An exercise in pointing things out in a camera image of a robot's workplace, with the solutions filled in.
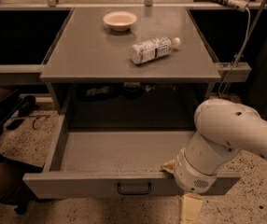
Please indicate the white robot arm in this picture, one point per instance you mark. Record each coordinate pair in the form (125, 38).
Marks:
(223, 128)

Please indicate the grey metal frame rail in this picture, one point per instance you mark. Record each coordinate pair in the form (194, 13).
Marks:
(20, 74)

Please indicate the grey top drawer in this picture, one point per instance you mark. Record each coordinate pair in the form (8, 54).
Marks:
(103, 164)

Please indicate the person's leg with shoe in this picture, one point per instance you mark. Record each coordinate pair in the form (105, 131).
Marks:
(13, 190)

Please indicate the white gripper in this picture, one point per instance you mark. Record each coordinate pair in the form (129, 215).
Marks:
(189, 175)

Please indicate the black office chair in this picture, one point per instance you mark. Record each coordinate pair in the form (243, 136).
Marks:
(6, 118)

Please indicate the grey drawer cabinet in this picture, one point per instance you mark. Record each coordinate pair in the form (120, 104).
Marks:
(95, 84)

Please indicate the beige bowl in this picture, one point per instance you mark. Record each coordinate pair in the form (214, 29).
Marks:
(119, 21)

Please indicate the plastic bottle with label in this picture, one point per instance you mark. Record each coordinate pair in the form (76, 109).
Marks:
(153, 49)

